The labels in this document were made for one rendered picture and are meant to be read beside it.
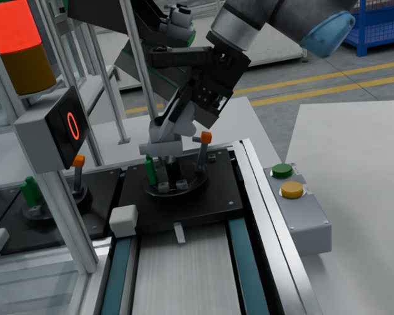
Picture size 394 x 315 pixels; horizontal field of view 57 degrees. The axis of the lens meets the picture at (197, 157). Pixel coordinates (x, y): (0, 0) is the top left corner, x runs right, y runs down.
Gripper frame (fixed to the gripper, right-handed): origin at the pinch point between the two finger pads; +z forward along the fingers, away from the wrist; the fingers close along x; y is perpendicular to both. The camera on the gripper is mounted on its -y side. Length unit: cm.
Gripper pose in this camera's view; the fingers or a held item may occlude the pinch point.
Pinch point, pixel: (159, 129)
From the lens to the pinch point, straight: 69.9
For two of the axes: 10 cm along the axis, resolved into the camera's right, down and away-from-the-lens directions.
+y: 8.5, 4.4, 2.8
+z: -5.2, 7.7, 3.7
